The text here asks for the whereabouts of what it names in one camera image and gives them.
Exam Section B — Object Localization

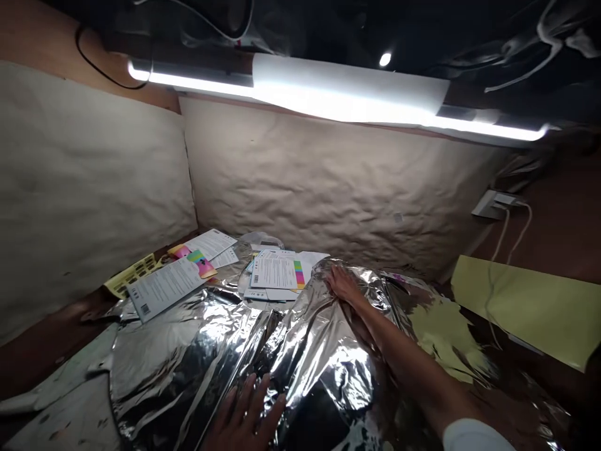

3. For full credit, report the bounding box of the crinkled silver foil sheet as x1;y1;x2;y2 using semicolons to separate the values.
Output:
82;257;573;451

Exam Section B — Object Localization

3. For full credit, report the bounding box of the person's right hand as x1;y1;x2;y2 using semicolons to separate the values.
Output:
326;264;365;306

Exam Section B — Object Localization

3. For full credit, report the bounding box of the white plug adapter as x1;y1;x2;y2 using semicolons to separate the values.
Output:
493;194;528;210

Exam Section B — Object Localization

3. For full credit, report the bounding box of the long white tube light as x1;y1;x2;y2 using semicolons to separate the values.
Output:
126;51;551;145

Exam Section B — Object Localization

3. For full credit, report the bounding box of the pale green worn mat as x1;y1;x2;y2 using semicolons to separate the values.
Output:
0;323;124;451

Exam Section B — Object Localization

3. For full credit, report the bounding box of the plain yellow paper sheet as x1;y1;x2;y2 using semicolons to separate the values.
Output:
449;254;601;373

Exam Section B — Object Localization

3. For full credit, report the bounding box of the black cable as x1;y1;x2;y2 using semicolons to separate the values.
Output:
74;22;152;91

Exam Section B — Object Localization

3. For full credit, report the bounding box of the white paper over lamp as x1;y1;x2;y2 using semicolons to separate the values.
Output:
251;52;453;126

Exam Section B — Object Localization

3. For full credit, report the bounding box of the large grey packaging card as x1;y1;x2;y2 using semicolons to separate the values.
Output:
125;256;213;325

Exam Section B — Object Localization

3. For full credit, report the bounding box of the white power cable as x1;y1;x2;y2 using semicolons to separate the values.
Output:
482;200;534;332

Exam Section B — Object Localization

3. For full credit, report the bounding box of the beige crumpled paper sheet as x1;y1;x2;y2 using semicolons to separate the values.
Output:
179;95;510;283
0;60;199;346

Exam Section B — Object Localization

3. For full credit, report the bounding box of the white printed packaging card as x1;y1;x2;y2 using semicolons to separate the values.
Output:
185;228;239;262

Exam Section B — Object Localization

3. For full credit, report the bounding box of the colourful striped packaging card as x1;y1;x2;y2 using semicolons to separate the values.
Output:
167;243;220;281

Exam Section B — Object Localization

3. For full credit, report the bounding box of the person's left hand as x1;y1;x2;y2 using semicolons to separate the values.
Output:
205;373;288;451

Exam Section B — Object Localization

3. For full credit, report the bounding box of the yellow sticker sheet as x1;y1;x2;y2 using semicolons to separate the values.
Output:
103;252;158;299

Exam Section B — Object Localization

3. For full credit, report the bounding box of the pile of printed cards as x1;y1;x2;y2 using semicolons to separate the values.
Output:
240;244;331;304

